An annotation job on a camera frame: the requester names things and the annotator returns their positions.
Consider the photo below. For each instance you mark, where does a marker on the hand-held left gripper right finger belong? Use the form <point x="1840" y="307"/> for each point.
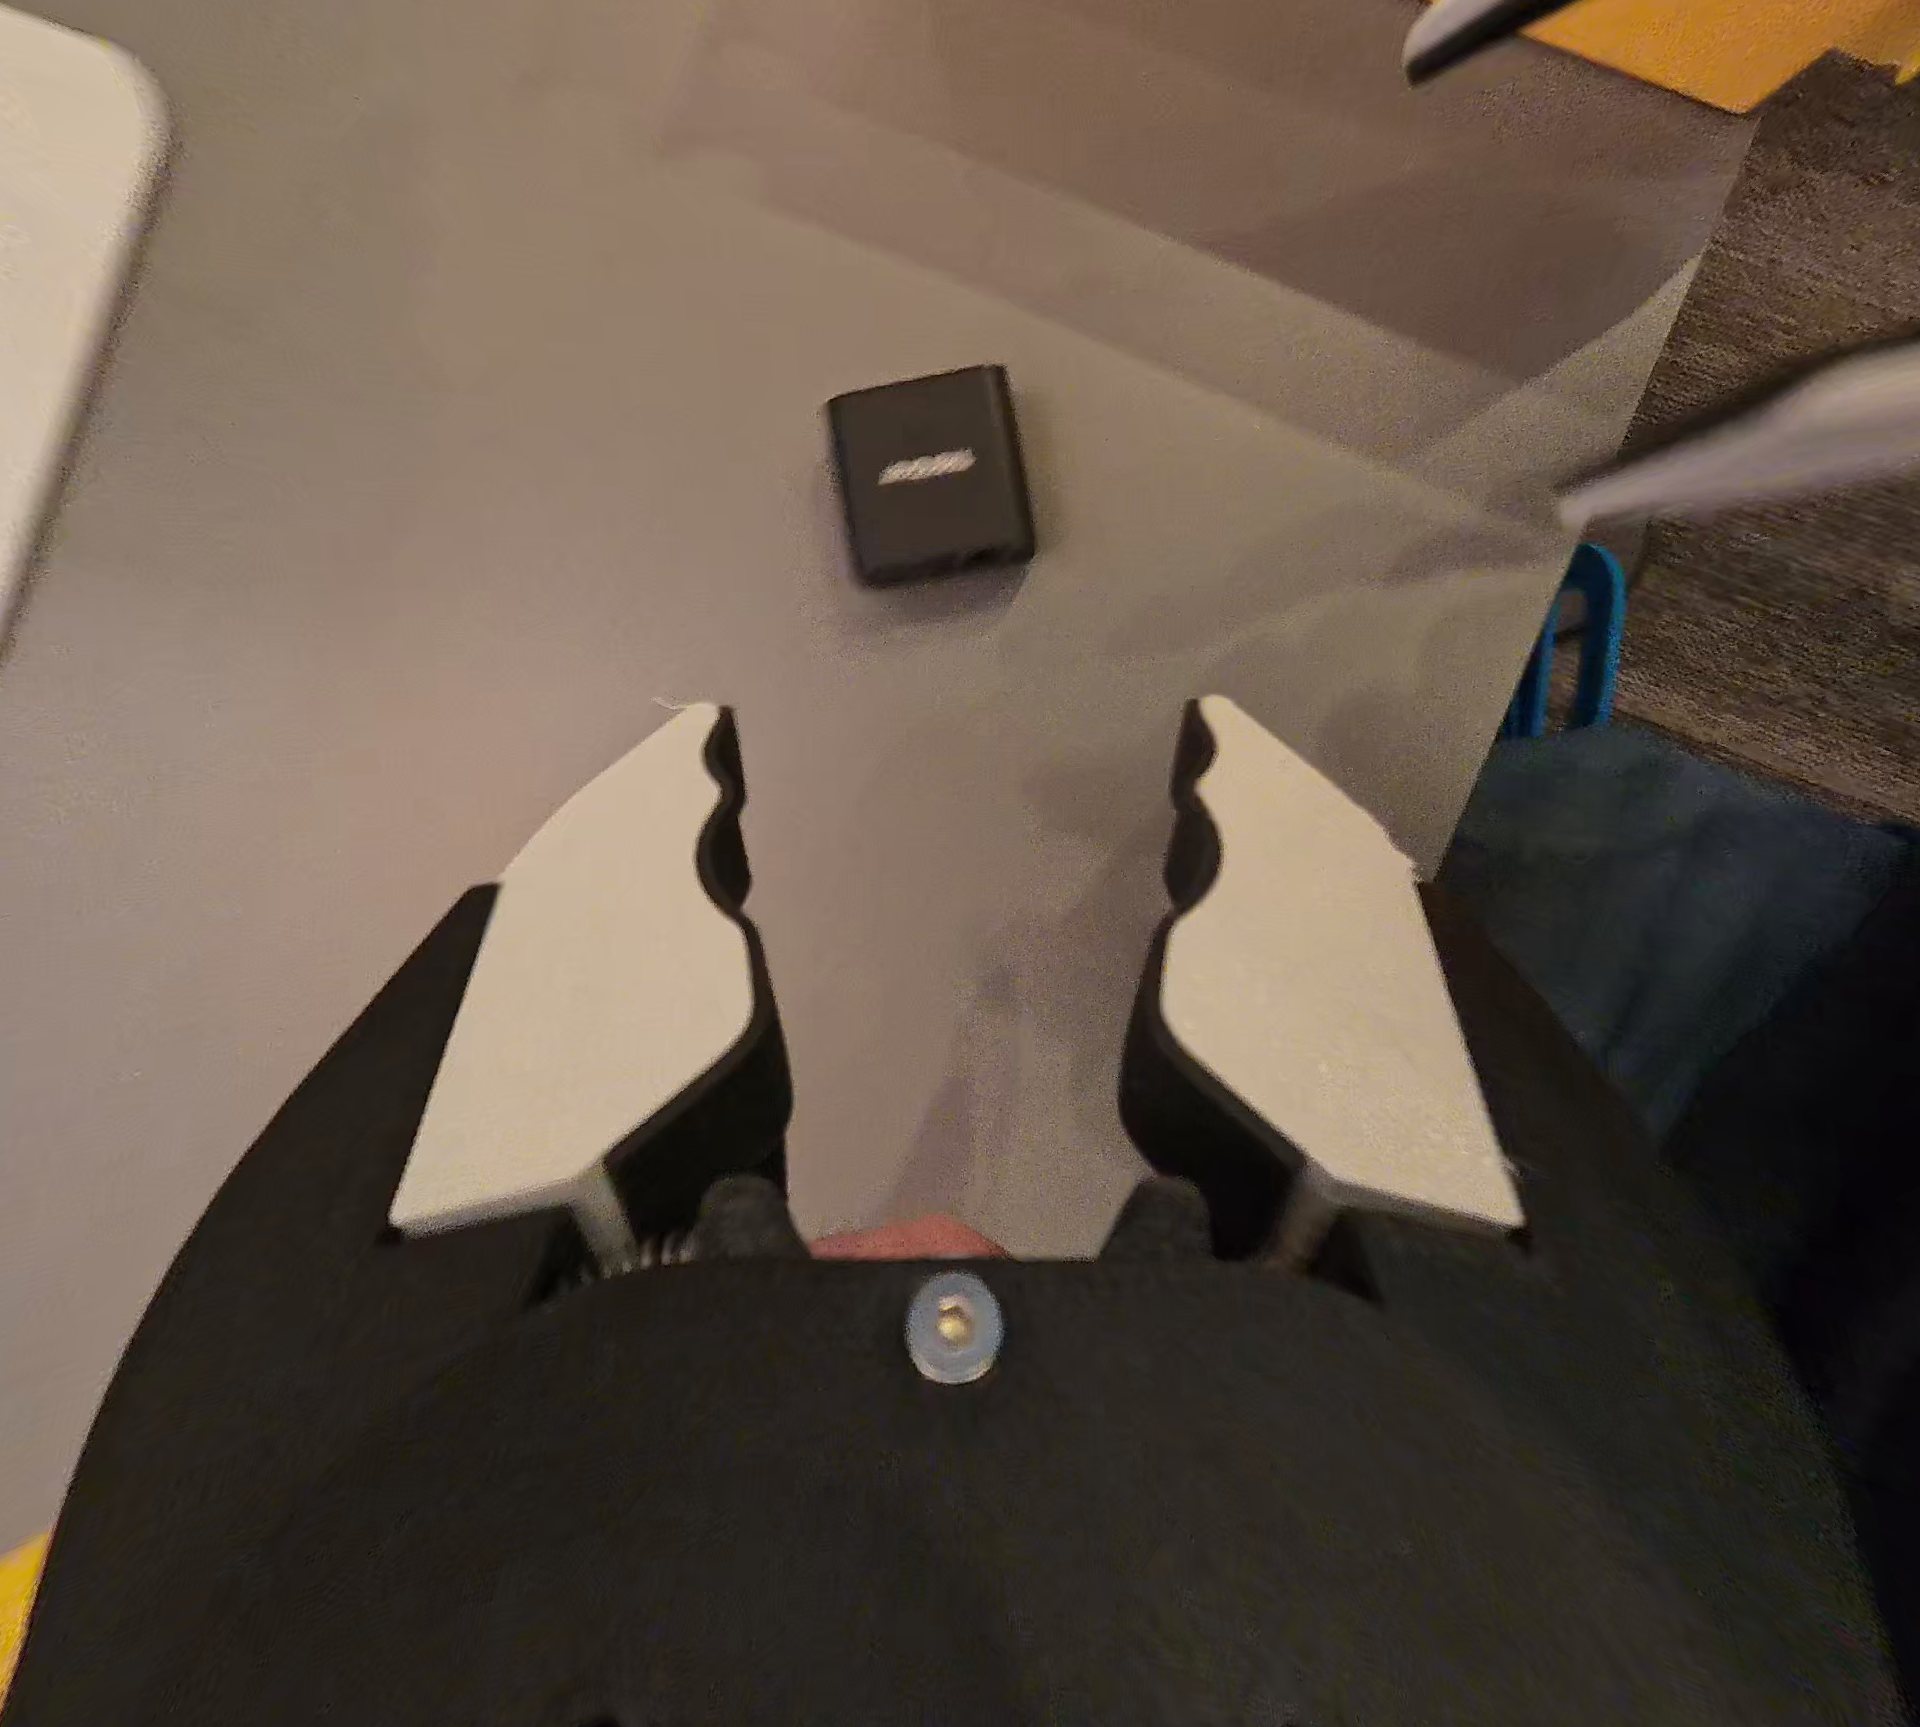
<point x="1321" y="1009"/>

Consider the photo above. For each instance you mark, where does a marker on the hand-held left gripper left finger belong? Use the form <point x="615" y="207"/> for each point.
<point x="585" y="993"/>

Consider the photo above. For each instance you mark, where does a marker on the black ethernet adapter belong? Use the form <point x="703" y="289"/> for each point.
<point x="931" y="475"/>

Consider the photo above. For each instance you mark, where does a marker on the dark teal cloth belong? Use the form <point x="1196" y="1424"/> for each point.
<point x="1681" y="889"/>

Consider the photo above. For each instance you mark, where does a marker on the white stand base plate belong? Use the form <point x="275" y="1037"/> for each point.
<point x="61" y="257"/>

